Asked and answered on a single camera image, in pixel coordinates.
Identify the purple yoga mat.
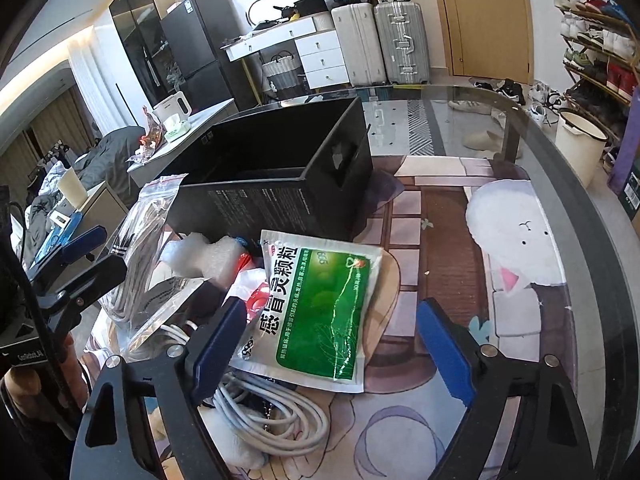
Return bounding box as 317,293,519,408
608,87,640,194

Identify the beige paper cup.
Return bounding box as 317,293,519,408
58,168,88,209

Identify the beige nightstand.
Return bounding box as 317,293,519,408
46,181,130,261

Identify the green tissue box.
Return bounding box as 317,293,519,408
163,114,191,143

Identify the green medicine granule bag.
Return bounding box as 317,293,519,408
230,230,383,394

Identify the wooden shoe rack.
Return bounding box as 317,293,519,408
553,0,639,139

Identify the oval vanity mirror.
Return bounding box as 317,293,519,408
245,0,298,27

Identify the red and white packet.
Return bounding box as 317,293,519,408
227,254,269,323

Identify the cardboard box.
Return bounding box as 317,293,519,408
618,167,640,237

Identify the grey side table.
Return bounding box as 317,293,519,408
127,99,239,188

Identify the white plush toy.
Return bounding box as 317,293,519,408
198,406,268,470

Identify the black storage box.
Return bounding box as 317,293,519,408
164,98,373,247

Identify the adidas shoelaces zip bag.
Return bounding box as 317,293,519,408
99,174,186,323

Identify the striped laundry basket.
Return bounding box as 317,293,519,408
262,51,307,100

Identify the white electric kettle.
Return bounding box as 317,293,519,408
153,91,192,122

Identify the white enamel bucket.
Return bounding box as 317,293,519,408
555,108,608,188

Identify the silver foil packet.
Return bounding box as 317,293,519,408
119,278,208,361

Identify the silver suitcase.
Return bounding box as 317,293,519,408
374,1,431,84

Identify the white coiled cable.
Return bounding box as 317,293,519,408
159,323,331,458

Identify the white foam wrap piece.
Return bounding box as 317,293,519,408
160,232,246,289

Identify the black refrigerator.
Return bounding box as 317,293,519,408
160,0,258,112

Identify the wooden door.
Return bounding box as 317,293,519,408
436,0,534,84

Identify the person's left hand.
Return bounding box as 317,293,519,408
0,334,91,426

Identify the white vanity desk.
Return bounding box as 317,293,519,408
221,11,350,104

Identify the white suitcase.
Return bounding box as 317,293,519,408
331,3,386,87

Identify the black glass cabinet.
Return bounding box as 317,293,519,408
110,0,184,106

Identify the red snack bag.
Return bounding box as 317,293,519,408
136,106,166,159

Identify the grey clothes pile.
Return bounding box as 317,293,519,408
74,126,143,207

